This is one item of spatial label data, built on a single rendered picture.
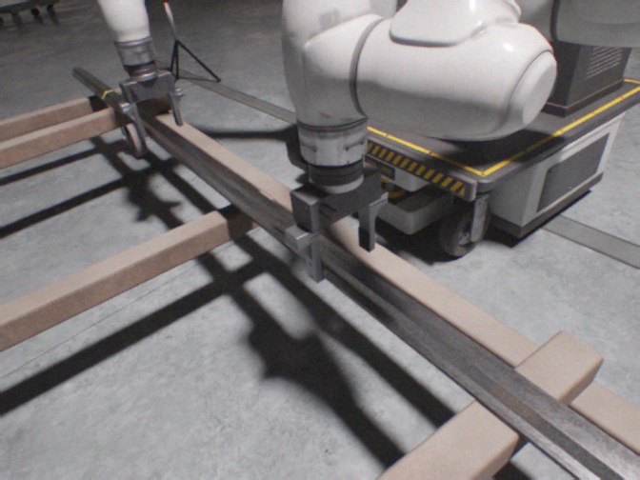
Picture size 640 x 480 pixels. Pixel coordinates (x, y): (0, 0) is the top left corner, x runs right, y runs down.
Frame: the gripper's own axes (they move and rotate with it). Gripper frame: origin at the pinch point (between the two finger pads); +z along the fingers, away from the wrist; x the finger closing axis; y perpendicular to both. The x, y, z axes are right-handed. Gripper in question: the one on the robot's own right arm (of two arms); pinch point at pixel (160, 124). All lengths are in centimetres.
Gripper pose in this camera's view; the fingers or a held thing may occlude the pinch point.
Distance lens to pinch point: 132.1
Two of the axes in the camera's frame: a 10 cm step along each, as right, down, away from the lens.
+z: 0.9, 7.9, 6.1
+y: 6.1, 4.4, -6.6
